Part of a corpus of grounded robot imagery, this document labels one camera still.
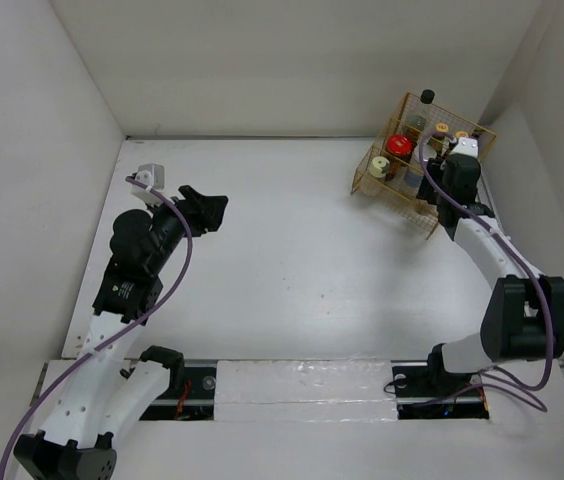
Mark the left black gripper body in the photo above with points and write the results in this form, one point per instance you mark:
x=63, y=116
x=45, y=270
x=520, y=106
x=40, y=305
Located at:
x=170, y=229

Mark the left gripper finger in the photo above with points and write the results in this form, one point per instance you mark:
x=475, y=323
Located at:
x=212, y=210
x=192, y=196

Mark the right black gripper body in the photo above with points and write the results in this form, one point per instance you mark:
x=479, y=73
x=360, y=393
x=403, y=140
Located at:
x=436, y=168

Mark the silver-cap blue-label shaker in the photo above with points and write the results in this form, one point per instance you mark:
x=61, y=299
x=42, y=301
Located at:
x=414, y=172

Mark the red-cap dark sauce jar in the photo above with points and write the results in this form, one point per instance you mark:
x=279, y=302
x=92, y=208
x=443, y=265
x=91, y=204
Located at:
x=399, y=149

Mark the yellow-cap beige jar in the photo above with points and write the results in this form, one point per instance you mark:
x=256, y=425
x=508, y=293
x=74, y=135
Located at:
x=379, y=168

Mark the tall black-cap glass bottle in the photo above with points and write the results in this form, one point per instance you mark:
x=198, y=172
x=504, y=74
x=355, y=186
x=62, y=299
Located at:
x=416, y=121

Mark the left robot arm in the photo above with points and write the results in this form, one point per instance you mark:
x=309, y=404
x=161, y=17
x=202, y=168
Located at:
x=101, y=401

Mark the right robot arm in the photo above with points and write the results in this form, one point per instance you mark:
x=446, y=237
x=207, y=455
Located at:
x=522, y=329

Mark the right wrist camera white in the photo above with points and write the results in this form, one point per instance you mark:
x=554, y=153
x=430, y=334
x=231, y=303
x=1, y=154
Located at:
x=466, y=146

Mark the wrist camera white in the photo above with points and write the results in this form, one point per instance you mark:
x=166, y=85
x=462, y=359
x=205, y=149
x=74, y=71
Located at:
x=147, y=184
x=466, y=146

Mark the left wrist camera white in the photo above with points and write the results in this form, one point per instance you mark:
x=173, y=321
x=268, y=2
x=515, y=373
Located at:
x=147, y=184

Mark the yellow wire basket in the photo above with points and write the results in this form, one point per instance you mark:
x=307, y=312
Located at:
x=394, y=194

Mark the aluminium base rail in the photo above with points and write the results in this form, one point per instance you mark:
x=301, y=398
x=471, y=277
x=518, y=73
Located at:
x=309, y=391

